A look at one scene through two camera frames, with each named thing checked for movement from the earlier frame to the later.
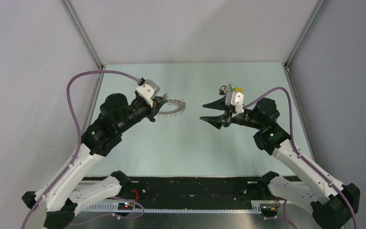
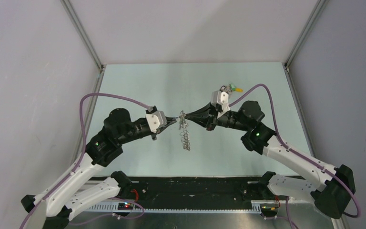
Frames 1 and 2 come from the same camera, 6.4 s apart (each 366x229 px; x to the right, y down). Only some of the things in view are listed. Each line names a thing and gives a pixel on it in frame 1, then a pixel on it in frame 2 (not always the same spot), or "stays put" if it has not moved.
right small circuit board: [269, 208] stays put
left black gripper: [157, 102] -> [170, 121]
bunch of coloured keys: [224, 89] stays put
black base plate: [198, 192] stays put
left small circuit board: [125, 206] stays put
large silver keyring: [181, 107] -> [184, 134]
